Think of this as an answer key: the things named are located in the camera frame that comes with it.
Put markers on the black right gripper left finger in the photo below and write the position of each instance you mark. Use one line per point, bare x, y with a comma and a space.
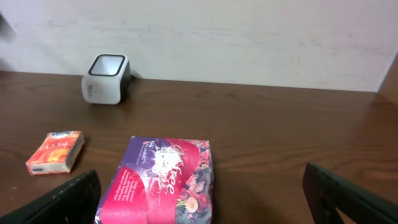
75, 201

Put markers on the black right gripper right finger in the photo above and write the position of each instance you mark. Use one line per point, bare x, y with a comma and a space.
327, 194

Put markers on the pink purple floral packet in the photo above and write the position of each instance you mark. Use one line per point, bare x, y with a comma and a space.
160, 180

